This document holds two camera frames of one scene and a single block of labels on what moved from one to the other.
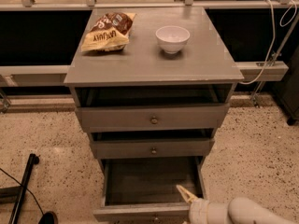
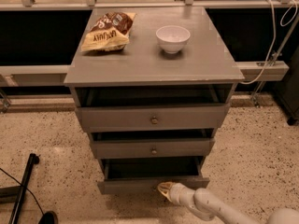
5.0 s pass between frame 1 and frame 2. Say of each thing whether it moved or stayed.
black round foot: stayed
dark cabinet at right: stayed
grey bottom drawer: moved
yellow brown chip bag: stayed
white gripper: moved
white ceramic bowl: stayed
